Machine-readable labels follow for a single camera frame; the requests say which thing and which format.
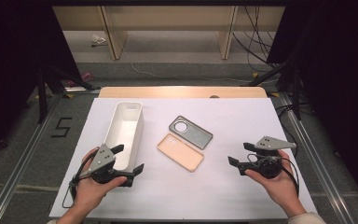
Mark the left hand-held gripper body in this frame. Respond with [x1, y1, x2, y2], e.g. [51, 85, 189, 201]
[87, 143, 129, 185]

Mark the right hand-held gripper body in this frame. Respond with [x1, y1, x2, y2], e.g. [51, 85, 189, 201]
[238, 135, 297, 180]

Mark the white storage box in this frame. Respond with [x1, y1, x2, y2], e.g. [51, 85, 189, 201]
[103, 101, 145, 174]

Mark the grey phone case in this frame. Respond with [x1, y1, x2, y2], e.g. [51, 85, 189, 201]
[168, 115, 214, 151]

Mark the peach phone case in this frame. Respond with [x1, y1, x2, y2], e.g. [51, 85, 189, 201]
[157, 133, 205, 173]

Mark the person's right hand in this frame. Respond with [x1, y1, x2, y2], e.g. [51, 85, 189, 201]
[244, 149, 306, 217]

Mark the person's left hand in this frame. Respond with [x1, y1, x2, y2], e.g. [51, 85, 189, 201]
[73, 147, 128, 217]

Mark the white table mat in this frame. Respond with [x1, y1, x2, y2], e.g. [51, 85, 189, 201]
[48, 97, 319, 220]

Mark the black metal stand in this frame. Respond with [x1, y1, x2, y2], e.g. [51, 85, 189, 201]
[36, 65, 101, 124]
[247, 59, 303, 121]

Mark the purple packet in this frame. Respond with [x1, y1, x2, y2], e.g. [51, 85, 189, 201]
[67, 71, 95, 89]

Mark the light wooden table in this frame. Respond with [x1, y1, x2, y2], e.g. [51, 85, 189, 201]
[98, 86, 269, 100]

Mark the crumpled white paper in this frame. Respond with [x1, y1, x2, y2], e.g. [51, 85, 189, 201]
[90, 34, 107, 48]

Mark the black curtain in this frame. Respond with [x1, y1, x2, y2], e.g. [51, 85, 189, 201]
[0, 0, 82, 164]
[266, 0, 358, 204]

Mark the light wooden shelf unit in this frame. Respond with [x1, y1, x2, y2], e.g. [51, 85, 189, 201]
[52, 5, 285, 61]

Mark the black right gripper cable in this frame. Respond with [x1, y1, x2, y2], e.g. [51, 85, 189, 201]
[278, 156, 301, 198]

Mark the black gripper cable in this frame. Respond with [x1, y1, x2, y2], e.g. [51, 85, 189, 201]
[278, 156, 301, 198]
[62, 153, 95, 209]

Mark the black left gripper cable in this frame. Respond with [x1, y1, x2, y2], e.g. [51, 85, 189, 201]
[62, 153, 95, 209]

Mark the aluminium floor rail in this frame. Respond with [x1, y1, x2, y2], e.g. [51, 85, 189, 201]
[0, 92, 61, 224]
[279, 92, 356, 224]

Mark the bundle of black cables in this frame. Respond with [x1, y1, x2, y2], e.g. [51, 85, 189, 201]
[232, 5, 282, 73]

